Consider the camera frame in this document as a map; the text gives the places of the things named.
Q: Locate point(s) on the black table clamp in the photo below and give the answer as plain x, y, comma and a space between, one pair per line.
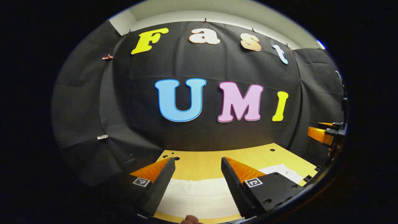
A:
307, 178
317, 168

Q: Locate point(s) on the black backdrop cloth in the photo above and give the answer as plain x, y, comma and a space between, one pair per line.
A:
140, 102

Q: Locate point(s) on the bright white light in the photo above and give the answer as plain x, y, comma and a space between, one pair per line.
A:
321, 44

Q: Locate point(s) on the silver binder clip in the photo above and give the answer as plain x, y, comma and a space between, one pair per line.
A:
102, 137

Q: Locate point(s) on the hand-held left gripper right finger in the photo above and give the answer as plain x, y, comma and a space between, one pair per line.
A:
233, 183

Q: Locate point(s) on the white jeans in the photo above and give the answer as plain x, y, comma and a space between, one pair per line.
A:
199, 196

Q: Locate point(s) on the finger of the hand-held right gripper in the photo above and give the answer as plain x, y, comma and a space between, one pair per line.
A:
317, 133
326, 124

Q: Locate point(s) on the copper spring clip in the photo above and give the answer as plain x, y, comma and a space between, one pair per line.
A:
107, 57

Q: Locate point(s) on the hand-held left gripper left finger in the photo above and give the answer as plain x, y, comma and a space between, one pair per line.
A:
161, 186

